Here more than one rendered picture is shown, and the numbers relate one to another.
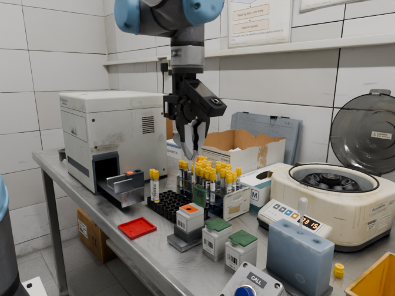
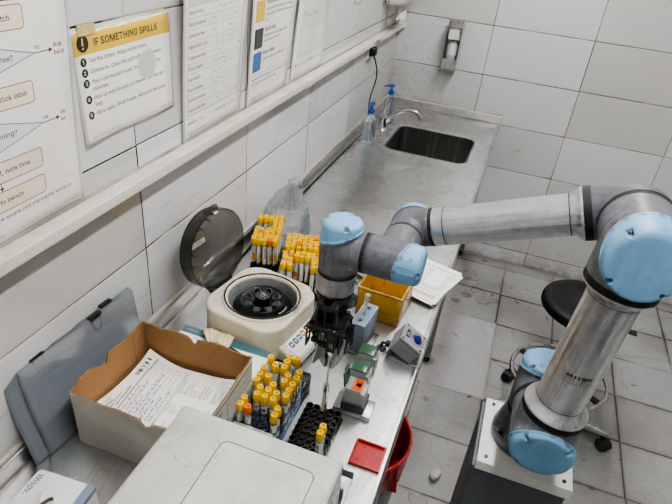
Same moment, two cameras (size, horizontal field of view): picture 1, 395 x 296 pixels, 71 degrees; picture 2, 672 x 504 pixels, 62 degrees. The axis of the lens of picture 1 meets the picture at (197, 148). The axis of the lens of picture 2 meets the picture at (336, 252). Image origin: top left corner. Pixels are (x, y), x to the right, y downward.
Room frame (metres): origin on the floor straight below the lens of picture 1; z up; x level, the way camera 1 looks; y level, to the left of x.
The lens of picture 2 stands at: (1.14, 0.75, 1.88)
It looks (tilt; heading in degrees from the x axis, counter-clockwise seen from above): 32 degrees down; 237
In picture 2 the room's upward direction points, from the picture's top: 6 degrees clockwise
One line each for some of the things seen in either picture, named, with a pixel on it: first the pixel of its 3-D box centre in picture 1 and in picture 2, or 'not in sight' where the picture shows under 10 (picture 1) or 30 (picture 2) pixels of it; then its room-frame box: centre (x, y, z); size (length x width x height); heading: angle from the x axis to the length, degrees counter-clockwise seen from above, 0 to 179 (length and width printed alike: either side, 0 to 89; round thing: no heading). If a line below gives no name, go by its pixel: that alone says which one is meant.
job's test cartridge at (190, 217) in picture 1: (190, 221); (355, 394); (0.56, 0.02, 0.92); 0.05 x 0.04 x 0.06; 130
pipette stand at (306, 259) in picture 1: (297, 259); (362, 328); (0.42, -0.17, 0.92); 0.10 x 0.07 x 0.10; 35
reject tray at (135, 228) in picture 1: (137, 227); (367, 455); (0.60, 0.15, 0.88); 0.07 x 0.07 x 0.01; 40
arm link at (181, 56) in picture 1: (186, 58); (337, 281); (0.65, 0.02, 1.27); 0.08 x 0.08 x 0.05
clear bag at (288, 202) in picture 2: not in sight; (286, 210); (0.36, -0.77, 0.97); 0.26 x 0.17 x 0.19; 56
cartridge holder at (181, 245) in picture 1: (190, 232); (354, 402); (0.56, 0.02, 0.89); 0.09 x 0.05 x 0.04; 130
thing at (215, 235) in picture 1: (216, 238); (360, 376); (0.51, -0.04, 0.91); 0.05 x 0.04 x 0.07; 130
